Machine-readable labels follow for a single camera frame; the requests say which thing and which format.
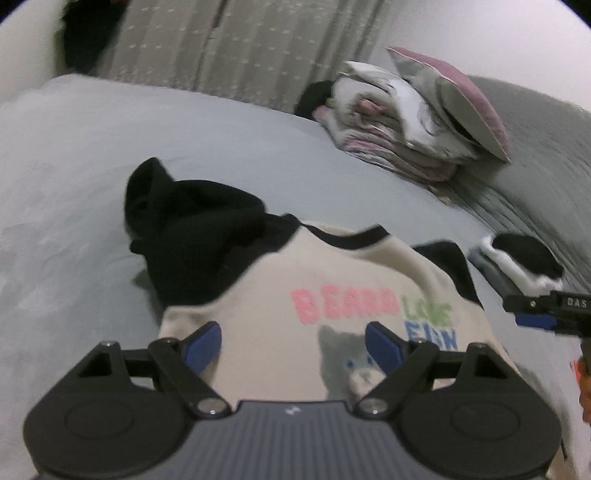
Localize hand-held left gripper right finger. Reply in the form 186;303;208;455
355;322;513;416

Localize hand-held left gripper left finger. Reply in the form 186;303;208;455
76;322;232;417

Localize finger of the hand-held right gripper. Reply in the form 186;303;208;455
503;291;591;335

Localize cream bear print sweatshirt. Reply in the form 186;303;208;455
124;157;583;480

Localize dark hanging clothes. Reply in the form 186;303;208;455
60;0;130;75

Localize white folded garment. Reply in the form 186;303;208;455
480;235;564;294

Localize black folded garment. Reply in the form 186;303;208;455
492;233;565;278

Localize grey folded garment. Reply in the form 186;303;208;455
467;247;518;296

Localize grey quilted blanket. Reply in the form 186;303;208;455
429;74;591;296

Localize grey bed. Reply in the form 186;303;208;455
0;74;591;416

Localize grey and pink pillow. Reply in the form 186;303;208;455
385;45;512;163

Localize black cloth bundle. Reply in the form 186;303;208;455
295;80;334;118

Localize grey star print curtain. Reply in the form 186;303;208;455
210;0;391;114
92;0;220;88

